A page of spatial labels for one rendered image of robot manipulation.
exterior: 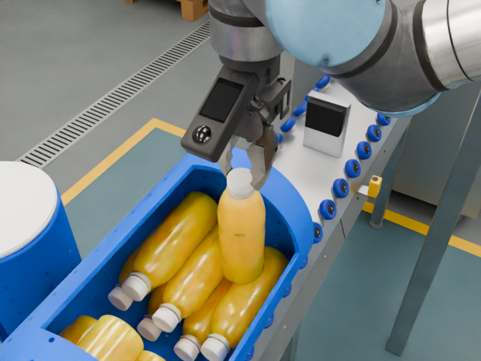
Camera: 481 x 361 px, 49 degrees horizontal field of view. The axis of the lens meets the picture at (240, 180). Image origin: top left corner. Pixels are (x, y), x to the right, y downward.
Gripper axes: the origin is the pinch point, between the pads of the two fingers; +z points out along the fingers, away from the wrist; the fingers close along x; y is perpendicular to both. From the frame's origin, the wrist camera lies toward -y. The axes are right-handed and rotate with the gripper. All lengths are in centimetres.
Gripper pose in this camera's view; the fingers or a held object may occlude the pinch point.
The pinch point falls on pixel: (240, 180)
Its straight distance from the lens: 74.5
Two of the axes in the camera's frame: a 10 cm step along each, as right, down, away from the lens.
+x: -8.7, -3.4, 3.6
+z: 0.0, 7.2, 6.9
